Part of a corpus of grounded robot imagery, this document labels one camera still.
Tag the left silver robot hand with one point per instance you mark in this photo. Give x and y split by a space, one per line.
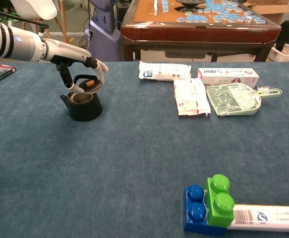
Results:
65 50

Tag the black teapot lid orange knob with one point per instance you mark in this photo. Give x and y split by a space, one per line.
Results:
94 86

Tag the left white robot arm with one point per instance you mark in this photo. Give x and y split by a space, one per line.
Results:
22 44

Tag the black cast iron teapot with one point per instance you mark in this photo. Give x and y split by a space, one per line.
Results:
84 111

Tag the blue purple machine base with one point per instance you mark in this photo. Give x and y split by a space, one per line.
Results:
104 42

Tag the white chair wooden legs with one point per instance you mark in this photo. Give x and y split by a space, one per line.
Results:
32 10

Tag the upright mahjong tile stack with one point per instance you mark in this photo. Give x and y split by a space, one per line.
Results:
156 7

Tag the white plastic pouch blue logo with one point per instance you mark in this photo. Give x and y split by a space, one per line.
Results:
164 72

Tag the blue felt tablecloth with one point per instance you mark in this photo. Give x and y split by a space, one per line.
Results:
134 161

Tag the brown mahjong table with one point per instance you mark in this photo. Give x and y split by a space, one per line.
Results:
196 34

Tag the black round dish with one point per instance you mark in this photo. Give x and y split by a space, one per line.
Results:
190 3

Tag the white packet red print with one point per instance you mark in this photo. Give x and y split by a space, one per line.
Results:
191 99

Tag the white pink toothpaste box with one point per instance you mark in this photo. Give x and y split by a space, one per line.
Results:
228 75

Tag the green dustpan in plastic bag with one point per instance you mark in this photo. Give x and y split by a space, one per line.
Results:
233 101

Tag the blue toy building block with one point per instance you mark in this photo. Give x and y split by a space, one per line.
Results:
193 213

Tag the brown cardboard box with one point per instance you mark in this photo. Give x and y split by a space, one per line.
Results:
270 10

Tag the white plastic basket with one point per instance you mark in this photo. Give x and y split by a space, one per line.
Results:
283 57

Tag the green toy building block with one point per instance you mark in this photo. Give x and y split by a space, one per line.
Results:
221 203

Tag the small colourful carton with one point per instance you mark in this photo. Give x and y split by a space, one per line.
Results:
288 48

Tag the white cardboard tube box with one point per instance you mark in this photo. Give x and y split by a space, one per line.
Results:
278 218

